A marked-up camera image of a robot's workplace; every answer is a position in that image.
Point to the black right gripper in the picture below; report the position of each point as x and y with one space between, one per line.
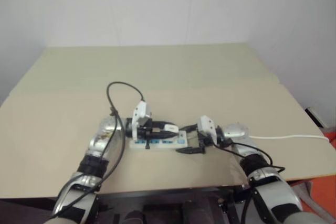
202 141

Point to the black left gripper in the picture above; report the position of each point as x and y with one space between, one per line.
146 131

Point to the white charger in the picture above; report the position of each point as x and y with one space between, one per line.
171 128

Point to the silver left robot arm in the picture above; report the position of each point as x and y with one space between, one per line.
96 145

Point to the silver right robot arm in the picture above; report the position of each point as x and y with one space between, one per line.
273 191

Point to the white power strip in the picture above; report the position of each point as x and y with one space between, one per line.
181 140

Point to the grey fabric strip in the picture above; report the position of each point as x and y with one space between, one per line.
305 195

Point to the dark rounded shape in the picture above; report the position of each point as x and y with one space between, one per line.
134 217

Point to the white and black box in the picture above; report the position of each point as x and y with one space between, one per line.
315 115

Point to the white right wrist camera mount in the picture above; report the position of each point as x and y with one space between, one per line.
206 125

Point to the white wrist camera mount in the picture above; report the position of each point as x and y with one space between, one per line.
140 111
206 125

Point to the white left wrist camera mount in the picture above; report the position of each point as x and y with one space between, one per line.
140 111

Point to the black table frame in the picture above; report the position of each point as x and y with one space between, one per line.
168 203

